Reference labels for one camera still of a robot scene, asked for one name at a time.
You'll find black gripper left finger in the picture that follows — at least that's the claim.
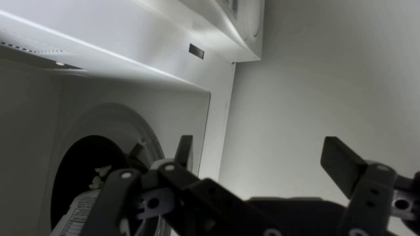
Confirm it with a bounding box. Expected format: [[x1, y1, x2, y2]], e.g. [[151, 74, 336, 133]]
[[83, 135, 281, 236]]

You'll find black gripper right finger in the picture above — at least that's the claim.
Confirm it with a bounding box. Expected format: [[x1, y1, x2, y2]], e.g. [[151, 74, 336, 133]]
[[320, 135, 420, 236]]

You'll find black bowl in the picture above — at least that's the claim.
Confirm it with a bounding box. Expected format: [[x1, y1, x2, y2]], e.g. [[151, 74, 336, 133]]
[[48, 134, 148, 234]]

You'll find white microwave oven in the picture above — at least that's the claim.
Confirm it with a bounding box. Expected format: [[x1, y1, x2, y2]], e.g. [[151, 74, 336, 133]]
[[0, 0, 266, 236]]

